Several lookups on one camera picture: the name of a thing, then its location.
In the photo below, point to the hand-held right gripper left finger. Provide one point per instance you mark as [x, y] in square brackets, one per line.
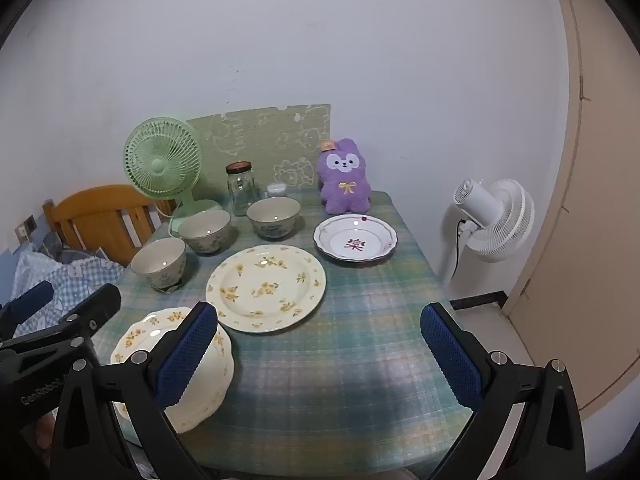
[187, 355]

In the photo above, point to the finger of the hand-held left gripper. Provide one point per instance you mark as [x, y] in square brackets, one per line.
[30, 299]
[105, 302]

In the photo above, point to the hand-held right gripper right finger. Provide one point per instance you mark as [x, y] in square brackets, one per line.
[450, 355]

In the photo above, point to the scalloped yellow floral plate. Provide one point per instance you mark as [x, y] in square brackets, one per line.
[210, 390]

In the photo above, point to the cream floral ceramic bowl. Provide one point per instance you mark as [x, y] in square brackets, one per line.
[272, 215]
[157, 260]
[205, 230]

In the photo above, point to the large yellow floral plate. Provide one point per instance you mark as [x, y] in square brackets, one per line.
[265, 290]

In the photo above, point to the red-rimmed white plate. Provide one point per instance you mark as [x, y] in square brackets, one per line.
[355, 240]

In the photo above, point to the blue checked blanket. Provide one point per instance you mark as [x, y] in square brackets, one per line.
[75, 272]

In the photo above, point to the wooden chair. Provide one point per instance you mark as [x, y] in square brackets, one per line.
[95, 210]

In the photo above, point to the green desk fan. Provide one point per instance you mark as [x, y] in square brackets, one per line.
[162, 165]

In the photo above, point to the white standing fan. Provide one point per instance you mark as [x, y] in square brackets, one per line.
[480, 205]

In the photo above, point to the glass jar with dark lid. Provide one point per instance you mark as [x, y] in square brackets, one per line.
[241, 190]

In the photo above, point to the cotton swab container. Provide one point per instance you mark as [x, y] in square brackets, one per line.
[277, 190]

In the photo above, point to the purple plush bunny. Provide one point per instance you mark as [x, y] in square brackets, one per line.
[345, 185]

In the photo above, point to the beige door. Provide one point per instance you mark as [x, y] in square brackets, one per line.
[590, 210]

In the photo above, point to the white wall socket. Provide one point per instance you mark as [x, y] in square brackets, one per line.
[21, 233]

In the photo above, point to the grey wall switch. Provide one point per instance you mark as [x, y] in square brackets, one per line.
[31, 222]

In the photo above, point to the green printed wall mat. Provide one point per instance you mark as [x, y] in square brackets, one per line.
[260, 130]

